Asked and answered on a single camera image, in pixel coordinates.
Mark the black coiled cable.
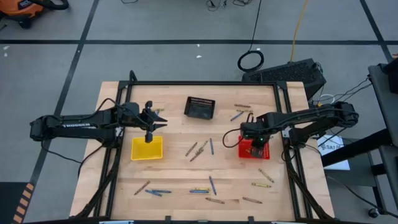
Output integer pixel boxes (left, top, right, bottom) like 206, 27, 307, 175
237, 0, 265, 73

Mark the black equipment box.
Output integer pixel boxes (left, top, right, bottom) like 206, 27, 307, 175
377, 57, 398, 95

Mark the grey table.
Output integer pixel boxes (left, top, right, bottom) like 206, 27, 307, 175
368, 63, 398, 147

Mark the orange shop vacuum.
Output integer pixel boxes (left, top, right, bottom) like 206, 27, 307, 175
0, 0, 70, 29

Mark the black perforated computer case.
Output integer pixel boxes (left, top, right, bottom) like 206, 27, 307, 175
241, 58, 327, 101

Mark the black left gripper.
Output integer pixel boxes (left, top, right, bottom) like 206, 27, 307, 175
124, 101, 168, 144

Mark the black plastic basket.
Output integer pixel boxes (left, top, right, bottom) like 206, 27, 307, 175
183, 96, 216, 121

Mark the yellow plastic basket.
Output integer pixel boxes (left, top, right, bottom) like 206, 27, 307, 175
130, 135, 164, 161

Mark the black orange striped mat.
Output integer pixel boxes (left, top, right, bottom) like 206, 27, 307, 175
0, 182, 35, 224

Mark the yellow cable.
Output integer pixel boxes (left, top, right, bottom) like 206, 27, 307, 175
289, 0, 309, 62

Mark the black table beam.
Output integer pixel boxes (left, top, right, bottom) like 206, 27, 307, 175
321, 128, 393, 168

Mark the red plastic basket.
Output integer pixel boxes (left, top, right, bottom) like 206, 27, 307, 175
238, 135, 271, 161

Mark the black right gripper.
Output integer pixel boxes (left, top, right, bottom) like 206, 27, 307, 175
241, 112, 272, 159

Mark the white paper sheet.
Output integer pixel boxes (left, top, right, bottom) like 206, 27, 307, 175
317, 134, 351, 171

